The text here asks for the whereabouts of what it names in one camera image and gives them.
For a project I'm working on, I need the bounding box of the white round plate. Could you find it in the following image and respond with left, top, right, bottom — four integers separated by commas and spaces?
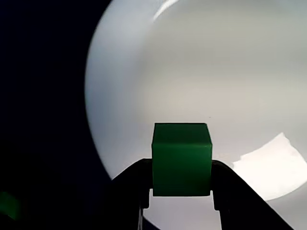
84, 0, 307, 230

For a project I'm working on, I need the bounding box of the green cube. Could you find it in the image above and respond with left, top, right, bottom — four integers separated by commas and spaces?
151, 123, 213, 197

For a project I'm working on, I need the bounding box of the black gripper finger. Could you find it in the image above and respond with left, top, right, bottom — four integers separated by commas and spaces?
210, 160, 298, 230
105, 158, 154, 230

